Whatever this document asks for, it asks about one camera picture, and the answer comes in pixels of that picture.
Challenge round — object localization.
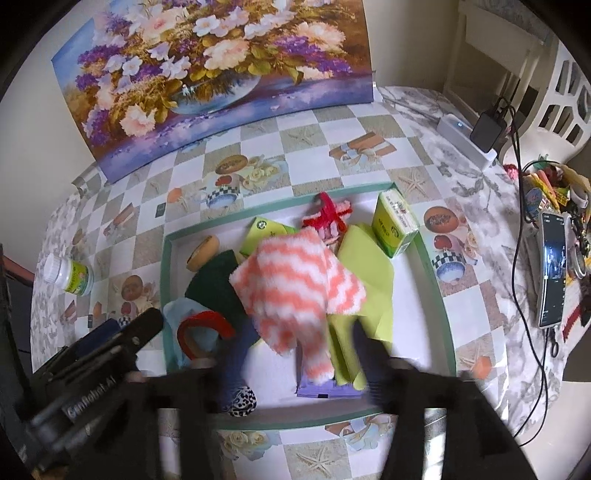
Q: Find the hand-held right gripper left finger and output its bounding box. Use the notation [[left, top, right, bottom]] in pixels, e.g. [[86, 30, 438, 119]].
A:
[[88, 318, 260, 480]]

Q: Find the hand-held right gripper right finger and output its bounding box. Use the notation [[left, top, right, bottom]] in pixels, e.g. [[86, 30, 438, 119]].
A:
[[350, 319, 537, 480]]

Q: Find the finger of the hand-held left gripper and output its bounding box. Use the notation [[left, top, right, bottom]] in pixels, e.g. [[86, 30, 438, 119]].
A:
[[73, 319, 122, 357], [99, 308, 164, 367]]

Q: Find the leopard print scrunchie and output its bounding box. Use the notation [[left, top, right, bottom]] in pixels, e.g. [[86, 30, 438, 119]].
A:
[[222, 384, 258, 417]]

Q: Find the light blue cloth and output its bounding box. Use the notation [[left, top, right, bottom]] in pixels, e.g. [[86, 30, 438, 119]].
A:
[[163, 298, 222, 370]]

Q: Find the purple cloth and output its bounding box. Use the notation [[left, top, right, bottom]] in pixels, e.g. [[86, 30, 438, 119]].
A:
[[295, 364, 365, 400]]

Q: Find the red fabric ring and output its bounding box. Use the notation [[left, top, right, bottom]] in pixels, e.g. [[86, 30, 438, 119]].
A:
[[177, 311, 236, 358]]

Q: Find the teal rimmed white tray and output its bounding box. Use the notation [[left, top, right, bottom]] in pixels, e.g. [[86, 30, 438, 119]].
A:
[[159, 181, 458, 431]]

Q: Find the dark green yellow sponge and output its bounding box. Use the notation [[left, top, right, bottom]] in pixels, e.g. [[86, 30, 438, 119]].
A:
[[185, 249, 259, 324]]

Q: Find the pink white striped fluffy cloth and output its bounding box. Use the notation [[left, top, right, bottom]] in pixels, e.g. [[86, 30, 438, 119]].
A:
[[229, 228, 368, 386]]

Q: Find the tan round puff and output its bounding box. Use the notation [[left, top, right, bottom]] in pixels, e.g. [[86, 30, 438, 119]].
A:
[[186, 234, 221, 272]]

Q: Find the lime green cloth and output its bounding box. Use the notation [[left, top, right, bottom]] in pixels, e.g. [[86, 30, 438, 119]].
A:
[[328, 224, 395, 387]]

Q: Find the pale green tissue pack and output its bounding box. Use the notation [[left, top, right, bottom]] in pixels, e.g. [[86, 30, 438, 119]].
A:
[[372, 188, 421, 258]]

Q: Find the red pink fluffy scrunchie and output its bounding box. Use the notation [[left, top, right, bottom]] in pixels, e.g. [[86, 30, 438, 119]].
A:
[[301, 191, 354, 250]]

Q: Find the white bottle green label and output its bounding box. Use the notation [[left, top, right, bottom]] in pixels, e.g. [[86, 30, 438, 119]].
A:
[[43, 253, 95, 297]]

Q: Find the dark furniture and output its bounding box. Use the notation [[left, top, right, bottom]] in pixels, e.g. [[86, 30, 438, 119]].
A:
[[0, 244, 33, 370]]

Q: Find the red crochet trimmed mat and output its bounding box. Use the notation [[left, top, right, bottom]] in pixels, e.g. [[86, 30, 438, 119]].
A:
[[558, 300, 585, 342]]

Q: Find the smartphone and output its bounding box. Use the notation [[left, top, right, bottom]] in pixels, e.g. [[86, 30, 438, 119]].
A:
[[536, 211, 573, 329]]

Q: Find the white power strip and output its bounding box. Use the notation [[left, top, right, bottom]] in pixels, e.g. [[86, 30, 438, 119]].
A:
[[436, 114, 499, 171]]

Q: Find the basket of small clutter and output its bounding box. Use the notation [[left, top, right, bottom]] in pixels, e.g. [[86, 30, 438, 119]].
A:
[[522, 159, 591, 278]]

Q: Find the floral painting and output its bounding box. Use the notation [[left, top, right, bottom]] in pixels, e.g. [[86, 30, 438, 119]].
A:
[[51, 0, 374, 182]]

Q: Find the black charger with cable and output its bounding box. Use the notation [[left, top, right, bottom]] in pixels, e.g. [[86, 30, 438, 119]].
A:
[[505, 83, 555, 448]]

